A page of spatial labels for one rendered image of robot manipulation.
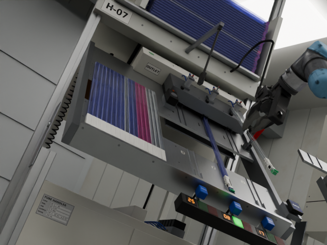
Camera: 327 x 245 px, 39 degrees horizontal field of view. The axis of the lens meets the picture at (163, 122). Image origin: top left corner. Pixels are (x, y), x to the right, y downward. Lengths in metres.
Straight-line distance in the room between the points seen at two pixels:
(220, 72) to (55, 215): 0.92
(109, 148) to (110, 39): 0.87
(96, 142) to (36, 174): 0.16
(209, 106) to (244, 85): 0.30
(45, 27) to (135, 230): 2.96
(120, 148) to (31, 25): 3.08
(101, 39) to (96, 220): 0.81
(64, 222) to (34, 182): 0.33
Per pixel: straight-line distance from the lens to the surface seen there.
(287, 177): 5.10
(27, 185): 1.13
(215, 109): 1.76
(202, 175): 1.33
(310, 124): 5.27
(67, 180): 4.16
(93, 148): 1.18
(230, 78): 1.97
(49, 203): 1.44
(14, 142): 3.97
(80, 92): 1.33
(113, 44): 1.98
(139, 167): 1.21
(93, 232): 1.47
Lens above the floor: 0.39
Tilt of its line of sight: 21 degrees up
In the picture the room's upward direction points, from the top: 21 degrees clockwise
